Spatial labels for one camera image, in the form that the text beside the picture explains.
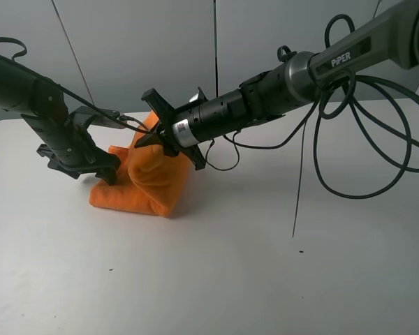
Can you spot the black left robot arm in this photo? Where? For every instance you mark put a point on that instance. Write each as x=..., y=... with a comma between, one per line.
x=35, y=100

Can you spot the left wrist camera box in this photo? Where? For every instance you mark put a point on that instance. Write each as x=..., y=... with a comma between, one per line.
x=85, y=117

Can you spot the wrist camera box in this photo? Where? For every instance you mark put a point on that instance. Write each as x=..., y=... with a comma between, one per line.
x=85, y=117
x=199, y=97

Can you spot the orange terry towel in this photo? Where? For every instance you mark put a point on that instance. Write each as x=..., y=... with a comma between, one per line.
x=148, y=182

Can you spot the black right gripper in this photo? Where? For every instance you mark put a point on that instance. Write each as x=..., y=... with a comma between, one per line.
x=175, y=136

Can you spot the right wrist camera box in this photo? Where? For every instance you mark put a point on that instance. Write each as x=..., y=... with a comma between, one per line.
x=199, y=97

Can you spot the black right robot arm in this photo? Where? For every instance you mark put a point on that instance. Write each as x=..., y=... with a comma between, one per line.
x=300, y=79

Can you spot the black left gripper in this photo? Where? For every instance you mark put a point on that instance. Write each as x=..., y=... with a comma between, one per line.
x=71, y=152

